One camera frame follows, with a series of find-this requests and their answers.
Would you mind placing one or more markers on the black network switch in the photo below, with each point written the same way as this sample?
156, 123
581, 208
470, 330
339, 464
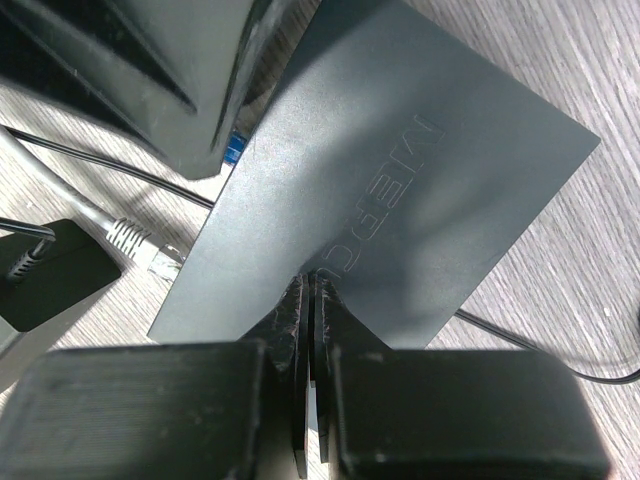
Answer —
391, 159

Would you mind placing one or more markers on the black power adapter brick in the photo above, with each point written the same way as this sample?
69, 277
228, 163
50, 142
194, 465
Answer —
75, 267

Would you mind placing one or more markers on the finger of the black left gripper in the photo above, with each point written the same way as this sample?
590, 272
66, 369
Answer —
171, 76

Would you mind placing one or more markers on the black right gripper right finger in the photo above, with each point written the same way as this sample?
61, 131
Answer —
443, 414

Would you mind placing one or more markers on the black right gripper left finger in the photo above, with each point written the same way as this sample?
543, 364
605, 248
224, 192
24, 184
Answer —
224, 410

